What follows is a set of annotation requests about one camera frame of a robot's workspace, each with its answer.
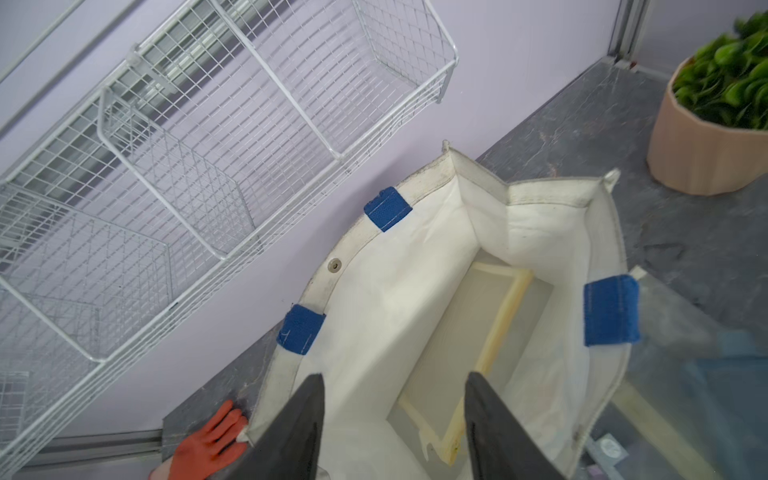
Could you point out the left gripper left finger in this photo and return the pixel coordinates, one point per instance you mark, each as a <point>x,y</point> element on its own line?
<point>289,448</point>

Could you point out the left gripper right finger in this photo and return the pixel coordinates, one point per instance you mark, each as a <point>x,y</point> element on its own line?
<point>499,446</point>

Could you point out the yellow mesh pouch top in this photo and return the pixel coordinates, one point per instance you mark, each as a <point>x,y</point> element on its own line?
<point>485,328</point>

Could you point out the blue mesh pouch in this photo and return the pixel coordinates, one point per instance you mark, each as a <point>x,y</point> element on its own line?
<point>693,403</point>

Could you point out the white canvas Doraemon tote bag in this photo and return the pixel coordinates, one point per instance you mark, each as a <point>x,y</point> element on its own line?
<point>455,271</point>

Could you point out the red rubber glove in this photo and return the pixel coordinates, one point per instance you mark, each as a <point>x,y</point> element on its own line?
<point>208,450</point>

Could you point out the green plant in beige pot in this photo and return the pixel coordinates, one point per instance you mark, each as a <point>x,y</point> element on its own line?
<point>710,135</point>

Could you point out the long white wire wall basket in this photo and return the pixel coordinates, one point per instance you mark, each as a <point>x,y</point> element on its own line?
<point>214,138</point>

